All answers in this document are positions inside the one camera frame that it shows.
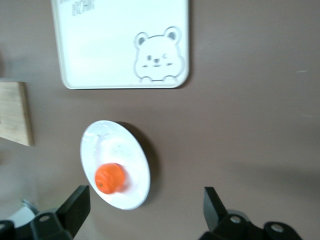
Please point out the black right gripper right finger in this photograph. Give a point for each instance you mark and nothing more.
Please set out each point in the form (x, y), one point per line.
(215, 215)

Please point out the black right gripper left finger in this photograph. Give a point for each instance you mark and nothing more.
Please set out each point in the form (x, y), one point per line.
(71, 212)

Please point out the orange mandarin fruit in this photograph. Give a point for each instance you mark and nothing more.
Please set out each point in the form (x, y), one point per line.
(109, 178)

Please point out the white round plate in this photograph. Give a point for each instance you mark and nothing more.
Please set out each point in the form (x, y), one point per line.
(117, 145)

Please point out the wooden cutting board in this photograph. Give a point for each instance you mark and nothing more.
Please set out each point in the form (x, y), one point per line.
(13, 112)

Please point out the cream bear print tray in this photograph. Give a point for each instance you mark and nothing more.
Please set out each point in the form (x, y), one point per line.
(105, 45)

